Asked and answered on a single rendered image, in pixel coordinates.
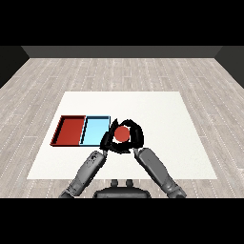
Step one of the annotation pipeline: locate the dark grey robot body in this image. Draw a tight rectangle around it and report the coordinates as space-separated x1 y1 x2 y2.
92 178 153 199

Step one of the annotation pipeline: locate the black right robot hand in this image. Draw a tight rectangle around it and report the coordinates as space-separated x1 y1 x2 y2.
112 118 145 154

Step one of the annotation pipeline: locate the red shallow open box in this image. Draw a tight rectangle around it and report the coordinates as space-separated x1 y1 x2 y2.
50 114 88 148

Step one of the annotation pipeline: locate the light blue shallow open box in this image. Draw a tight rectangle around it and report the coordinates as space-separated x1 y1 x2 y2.
78 114 112 148

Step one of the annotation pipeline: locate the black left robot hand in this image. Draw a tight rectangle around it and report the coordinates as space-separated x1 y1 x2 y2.
99 118 120 155

